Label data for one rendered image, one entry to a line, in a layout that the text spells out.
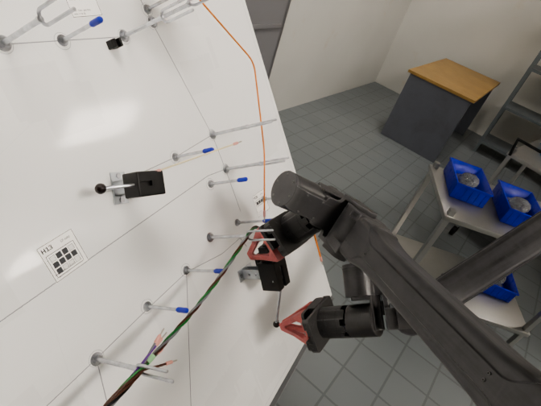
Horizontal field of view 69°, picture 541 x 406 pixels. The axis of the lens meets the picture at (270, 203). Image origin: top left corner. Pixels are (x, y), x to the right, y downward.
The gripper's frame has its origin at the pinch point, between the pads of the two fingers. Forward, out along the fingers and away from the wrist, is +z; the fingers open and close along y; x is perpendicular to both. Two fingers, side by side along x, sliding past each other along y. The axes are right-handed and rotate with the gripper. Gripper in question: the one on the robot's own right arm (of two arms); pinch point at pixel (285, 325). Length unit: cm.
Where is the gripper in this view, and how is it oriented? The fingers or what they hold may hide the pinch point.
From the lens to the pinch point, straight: 82.3
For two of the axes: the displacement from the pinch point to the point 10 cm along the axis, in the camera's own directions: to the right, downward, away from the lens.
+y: -5.1, 2.6, -8.2
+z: -7.9, 2.3, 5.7
